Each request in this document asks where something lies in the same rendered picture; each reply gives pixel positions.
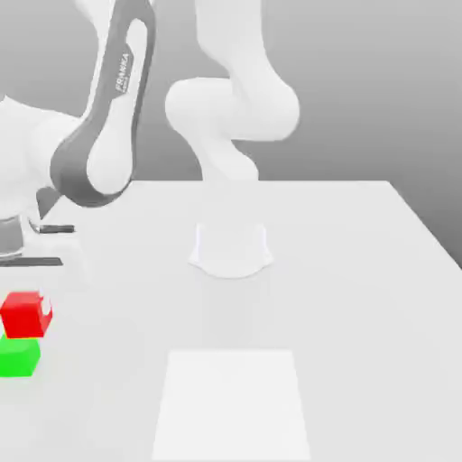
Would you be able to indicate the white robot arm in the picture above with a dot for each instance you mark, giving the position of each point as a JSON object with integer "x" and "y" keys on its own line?
{"x": 231, "y": 108}

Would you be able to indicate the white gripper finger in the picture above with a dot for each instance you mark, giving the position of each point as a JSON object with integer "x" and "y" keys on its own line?
{"x": 47, "y": 303}

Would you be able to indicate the small green cube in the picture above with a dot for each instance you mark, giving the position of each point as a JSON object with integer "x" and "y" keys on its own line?
{"x": 16, "y": 357}

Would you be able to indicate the small red cube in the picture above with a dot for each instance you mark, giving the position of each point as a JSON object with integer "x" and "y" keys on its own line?
{"x": 21, "y": 316}

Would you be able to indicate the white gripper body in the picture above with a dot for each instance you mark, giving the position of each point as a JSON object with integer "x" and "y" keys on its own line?
{"x": 32, "y": 274}

